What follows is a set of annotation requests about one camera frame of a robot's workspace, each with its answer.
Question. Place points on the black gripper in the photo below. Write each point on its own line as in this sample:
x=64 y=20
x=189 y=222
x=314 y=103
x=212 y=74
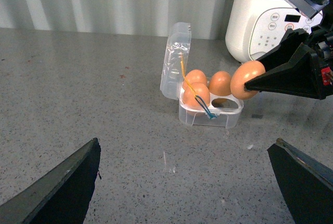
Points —
x=294 y=68

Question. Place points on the brown egg carried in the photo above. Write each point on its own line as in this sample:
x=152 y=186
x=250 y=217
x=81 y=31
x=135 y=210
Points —
x=243 y=74

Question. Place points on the brown egg back right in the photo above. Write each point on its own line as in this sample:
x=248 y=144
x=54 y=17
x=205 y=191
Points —
x=220 y=83

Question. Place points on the brown egg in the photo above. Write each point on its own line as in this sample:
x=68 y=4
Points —
x=193 y=76
x=220 y=83
x=201 y=90

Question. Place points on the clear plastic egg box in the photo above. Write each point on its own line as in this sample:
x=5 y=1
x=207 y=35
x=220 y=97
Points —
x=223 y=111

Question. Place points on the brown egg back left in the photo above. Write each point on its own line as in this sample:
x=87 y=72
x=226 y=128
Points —
x=193 y=76

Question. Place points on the brown egg front left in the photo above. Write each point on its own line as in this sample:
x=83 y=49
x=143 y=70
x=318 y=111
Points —
x=201 y=90

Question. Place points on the white Joyoung blender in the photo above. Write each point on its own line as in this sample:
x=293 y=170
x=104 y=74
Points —
x=257 y=26

